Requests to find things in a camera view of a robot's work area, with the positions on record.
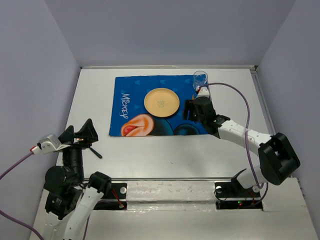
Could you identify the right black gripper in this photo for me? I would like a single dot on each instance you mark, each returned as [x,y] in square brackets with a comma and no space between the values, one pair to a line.
[189,104]

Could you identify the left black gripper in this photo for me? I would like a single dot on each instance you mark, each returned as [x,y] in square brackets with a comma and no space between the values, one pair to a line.
[88,131]

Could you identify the yellow round plate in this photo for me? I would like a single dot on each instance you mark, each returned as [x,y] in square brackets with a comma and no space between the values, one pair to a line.
[161,102]

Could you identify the clear plastic cup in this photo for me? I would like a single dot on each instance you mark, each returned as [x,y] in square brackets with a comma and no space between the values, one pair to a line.
[199,78]

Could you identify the blue Mickey placemat cloth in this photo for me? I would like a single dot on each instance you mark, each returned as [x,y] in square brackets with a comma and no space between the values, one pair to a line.
[129,117]

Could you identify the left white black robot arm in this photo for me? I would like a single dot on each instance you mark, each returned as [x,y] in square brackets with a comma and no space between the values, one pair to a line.
[67,206]

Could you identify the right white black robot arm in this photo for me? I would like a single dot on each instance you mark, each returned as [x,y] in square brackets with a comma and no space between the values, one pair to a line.
[277,158]

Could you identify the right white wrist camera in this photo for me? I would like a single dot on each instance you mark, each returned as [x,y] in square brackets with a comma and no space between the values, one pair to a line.
[203,92]

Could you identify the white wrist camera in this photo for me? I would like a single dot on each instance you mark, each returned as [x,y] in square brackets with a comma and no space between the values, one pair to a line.
[203,92]
[48,144]

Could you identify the gold fork green handle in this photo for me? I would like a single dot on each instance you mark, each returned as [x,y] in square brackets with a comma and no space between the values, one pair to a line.
[91,149]

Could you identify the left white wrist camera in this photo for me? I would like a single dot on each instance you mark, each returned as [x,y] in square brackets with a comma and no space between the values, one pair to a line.
[48,144]

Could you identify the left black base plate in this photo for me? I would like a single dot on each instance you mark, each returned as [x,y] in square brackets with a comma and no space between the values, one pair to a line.
[115,199]

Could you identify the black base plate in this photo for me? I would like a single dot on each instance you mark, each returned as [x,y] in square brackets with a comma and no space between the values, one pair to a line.
[115,199]
[229,199]

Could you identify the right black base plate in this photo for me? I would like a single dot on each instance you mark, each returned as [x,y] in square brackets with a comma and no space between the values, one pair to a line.
[229,199]

